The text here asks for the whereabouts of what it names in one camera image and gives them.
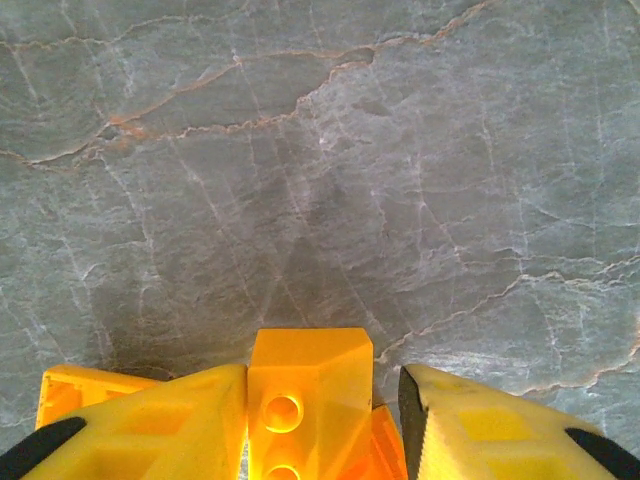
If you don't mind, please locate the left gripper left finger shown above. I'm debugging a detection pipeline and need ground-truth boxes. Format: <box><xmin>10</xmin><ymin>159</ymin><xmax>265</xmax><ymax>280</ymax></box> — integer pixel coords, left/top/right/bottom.
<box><xmin>0</xmin><ymin>363</ymin><xmax>250</xmax><ymax>480</ymax></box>

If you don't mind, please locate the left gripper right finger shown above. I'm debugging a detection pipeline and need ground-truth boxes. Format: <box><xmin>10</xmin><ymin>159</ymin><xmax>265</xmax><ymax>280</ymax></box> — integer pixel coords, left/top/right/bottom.
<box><xmin>397</xmin><ymin>363</ymin><xmax>640</xmax><ymax>480</ymax></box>

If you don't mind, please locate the orange lego arch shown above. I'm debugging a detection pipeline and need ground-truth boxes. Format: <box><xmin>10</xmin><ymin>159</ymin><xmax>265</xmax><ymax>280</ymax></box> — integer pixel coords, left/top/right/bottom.
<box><xmin>344</xmin><ymin>403</ymin><xmax>409</xmax><ymax>480</ymax></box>

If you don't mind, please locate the yellow sloped lego brick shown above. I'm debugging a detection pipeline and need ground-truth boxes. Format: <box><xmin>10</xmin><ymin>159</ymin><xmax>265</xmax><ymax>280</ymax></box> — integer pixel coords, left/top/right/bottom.
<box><xmin>246</xmin><ymin>327</ymin><xmax>376</xmax><ymax>480</ymax></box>

